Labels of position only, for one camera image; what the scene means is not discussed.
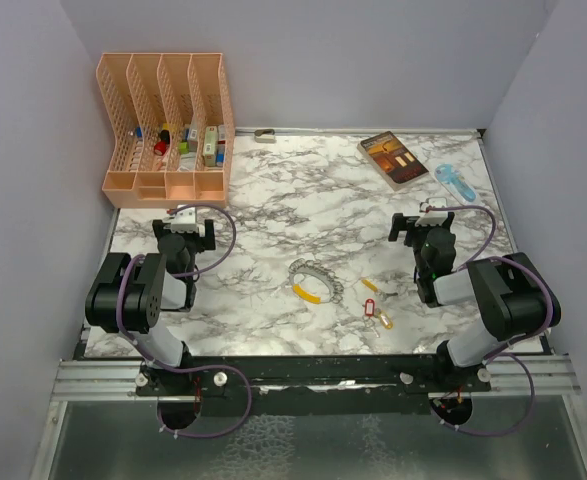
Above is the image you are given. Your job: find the yellow tag key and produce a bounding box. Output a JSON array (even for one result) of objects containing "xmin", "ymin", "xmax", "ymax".
[{"xmin": 361, "ymin": 278, "xmax": 397, "ymax": 300}]

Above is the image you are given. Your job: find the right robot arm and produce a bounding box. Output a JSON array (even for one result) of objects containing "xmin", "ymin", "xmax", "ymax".
[{"xmin": 388, "ymin": 205, "xmax": 561, "ymax": 391}]

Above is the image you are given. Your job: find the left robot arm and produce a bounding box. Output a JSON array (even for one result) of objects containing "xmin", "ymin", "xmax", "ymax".
[{"xmin": 85, "ymin": 218, "xmax": 216, "ymax": 395}]

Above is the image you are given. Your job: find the blue packaged item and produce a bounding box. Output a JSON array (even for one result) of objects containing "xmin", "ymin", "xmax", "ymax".
[{"xmin": 434, "ymin": 163, "xmax": 479, "ymax": 205}]

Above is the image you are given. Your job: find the paperback book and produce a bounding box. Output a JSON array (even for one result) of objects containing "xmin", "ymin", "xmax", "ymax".
[{"xmin": 358, "ymin": 131, "xmax": 429, "ymax": 191}]

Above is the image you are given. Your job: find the red tag key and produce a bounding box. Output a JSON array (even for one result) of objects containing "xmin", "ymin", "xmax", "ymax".
[{"xmin": 363, "ymin": 298, "xmax": 377, "ymax": 334}]

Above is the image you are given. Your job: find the orange-yellow tag key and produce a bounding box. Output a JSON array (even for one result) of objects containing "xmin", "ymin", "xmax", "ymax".
[{"xmin": 372, "ymin": 308, "xmax": 394, "ymax": 338}]

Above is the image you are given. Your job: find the green white box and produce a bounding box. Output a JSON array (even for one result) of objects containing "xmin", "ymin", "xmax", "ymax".
[{"xmin": 202, "ymin": 126, "xmax": 218, "ymax": 168}]

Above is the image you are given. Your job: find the red black bottle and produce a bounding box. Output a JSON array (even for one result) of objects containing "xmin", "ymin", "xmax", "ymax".
[{"xmin": 153, "ymin": 129, "xmax": 171, "ymax": 156}]

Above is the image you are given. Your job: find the beige small object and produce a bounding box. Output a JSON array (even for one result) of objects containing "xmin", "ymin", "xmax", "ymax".
[{"xmin": 253, "ymin": 129, "xmax": 276, "ymax": 144}]

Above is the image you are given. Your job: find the peach desk organizer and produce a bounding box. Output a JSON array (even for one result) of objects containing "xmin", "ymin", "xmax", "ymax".
[{"xmin": 96, "ymin": 53, "xmax": 235, "ymax": 208}]

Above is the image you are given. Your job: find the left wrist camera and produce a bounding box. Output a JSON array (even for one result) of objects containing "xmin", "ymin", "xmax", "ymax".
[{"xmin": 167, "ymin": 207, "xmax": 205, "ymax": 236}]

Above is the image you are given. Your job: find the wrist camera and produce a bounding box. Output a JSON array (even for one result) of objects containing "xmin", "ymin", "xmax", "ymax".
[
  {"xmin": 416, "ymin": 197, "xmax": 448, "ymax": 227},
  {"xmin": 167, "ymin": 207, "xmax": 205, "ymax": 236}
]

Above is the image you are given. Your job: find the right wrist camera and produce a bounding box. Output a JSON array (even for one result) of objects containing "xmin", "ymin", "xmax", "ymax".
[{"xmin": 416, "ymin": 197, "xmax": 448, "ymax": 227}]

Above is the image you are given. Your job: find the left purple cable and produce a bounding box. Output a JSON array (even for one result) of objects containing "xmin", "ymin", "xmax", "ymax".
[{"xmin": 115, "ymin": 203, "xmax": 254, "ymax": 441}]

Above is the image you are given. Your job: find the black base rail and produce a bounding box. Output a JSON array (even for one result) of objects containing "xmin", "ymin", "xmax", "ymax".
[{"xmin": 136, "ymin": 354, "xmax": 490, "ymax": 417}]

